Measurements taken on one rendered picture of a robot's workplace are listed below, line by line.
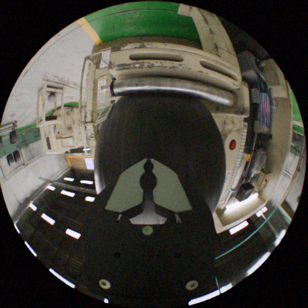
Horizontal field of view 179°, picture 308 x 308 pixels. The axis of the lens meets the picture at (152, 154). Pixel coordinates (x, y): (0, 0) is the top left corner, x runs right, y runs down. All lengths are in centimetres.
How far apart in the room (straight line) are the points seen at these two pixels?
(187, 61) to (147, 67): 9
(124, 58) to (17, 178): 1130
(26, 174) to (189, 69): 1164
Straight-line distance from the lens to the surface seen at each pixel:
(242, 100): 33
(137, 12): 112
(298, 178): 66
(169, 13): 113
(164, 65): 24
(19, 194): 1160
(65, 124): 455
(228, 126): 42
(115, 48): 29
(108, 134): 18
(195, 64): 27
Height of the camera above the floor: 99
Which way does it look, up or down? 21 degrees up
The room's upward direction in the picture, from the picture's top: 180 degrees clockwise
